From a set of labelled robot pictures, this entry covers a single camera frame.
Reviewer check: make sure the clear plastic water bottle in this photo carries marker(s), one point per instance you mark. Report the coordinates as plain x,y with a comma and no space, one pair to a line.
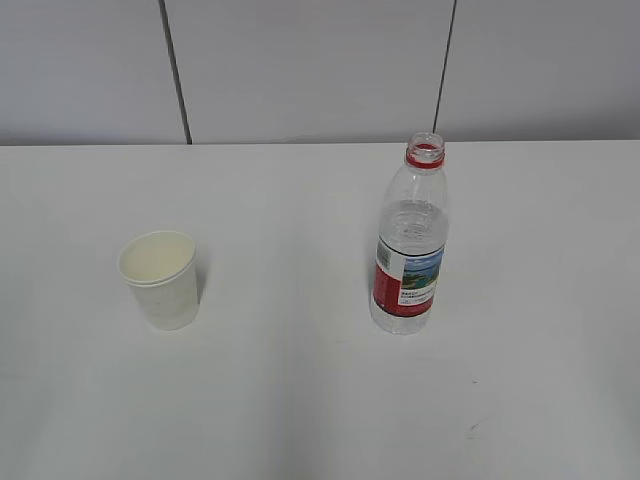
412,234

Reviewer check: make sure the white paper cup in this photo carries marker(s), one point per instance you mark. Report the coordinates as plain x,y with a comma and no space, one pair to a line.
159,268

